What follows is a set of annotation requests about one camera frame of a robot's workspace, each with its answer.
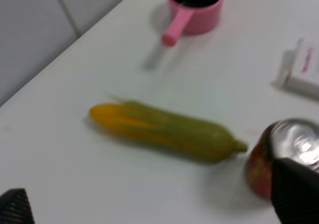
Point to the red soda can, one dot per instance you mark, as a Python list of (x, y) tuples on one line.
[(296, 139)]

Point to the white cardboard box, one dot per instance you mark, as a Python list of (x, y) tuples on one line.
[(299, 70)]

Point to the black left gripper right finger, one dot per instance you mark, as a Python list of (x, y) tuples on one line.
[(295, 192)]

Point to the pink saucepan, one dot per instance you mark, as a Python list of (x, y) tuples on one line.
[(192, 17)]

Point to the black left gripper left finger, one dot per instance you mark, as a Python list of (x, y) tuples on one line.
[(15, 207)]

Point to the corn cob with husk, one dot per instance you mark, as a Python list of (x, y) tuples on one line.
[(195, 138)]

